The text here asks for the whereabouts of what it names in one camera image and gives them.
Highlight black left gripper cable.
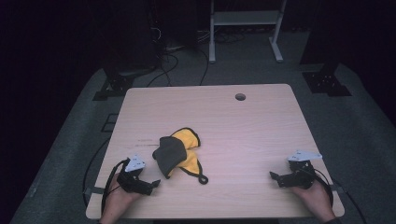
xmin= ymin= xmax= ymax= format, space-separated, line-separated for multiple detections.
xmin=81 ymin=137 xmax=130 ymax=217

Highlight black stand base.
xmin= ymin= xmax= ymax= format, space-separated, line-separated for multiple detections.
xmin=92 ymin=66 xmax=158 ymax=102

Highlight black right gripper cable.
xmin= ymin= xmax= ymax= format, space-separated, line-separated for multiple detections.
xmin=312 ymin=168 xmax=369 ymax=224

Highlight grey strap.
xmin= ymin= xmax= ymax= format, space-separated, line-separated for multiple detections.
xmin=83 ymin=186 xmax=106 ymax=196

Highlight black floor socket frame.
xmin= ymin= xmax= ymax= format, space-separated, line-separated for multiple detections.
xmin=100 ymin=113 xmax=120 ymax=133

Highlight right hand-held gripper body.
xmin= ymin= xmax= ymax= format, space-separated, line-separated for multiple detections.
xmin=287 ymin=149 xmax=323 ymax=189

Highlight yellow and grey cloth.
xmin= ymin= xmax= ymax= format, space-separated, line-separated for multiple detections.
xmin=151 ymin=127 xmax=209 ymax=186

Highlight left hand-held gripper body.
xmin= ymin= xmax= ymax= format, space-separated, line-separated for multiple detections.
xmin=117 ymin=153 xmax=153 ymax=193

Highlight black floor cables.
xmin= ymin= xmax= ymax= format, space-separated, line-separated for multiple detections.
xmin=146 ymin=26 xmax=246 ymax=88

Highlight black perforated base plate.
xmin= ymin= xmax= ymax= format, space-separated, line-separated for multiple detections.
xmin=302 ymin=63 xmax=353 ymax=98

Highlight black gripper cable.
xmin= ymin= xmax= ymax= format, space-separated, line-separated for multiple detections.
xmin=312 ymin=168 xmax=369 ymax=224
xmin=81 ymin=137 xmax=130 ymax=217

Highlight white metal stand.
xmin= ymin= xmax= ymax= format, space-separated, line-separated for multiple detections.
xmin=208 ymin=0 xmax=288 ymax=64

